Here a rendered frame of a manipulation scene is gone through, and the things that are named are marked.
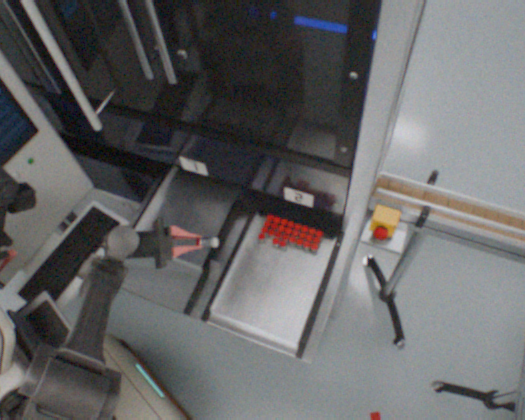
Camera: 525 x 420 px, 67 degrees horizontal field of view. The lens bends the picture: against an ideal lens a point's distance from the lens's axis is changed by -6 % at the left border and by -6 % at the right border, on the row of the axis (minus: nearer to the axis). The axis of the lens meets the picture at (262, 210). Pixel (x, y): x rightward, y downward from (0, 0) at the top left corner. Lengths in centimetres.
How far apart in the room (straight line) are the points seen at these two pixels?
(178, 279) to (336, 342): 103
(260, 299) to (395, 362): 105
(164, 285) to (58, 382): 82
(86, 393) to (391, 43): 68
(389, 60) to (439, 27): 290
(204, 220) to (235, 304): 30
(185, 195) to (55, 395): 101
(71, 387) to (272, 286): 82
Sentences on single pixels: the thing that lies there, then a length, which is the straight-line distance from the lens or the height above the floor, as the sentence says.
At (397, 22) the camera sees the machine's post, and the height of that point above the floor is 163.
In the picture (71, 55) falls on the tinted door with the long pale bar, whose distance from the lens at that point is 125.
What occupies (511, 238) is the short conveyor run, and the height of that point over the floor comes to 93.
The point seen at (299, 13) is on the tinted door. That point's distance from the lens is 79.
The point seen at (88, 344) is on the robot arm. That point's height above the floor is 152.
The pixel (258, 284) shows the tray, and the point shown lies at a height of 88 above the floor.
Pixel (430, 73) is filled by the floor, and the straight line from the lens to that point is 324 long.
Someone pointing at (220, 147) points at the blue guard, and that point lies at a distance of 117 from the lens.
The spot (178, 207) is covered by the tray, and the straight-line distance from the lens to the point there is 142.
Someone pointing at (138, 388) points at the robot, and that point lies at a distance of 190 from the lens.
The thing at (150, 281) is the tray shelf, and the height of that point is 88.
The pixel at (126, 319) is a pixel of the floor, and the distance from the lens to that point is 230.
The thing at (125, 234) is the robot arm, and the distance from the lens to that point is 81.
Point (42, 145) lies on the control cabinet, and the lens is 145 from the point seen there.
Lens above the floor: 205
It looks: 59 degrees down
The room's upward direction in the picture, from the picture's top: 8 degrees counter-clockwise
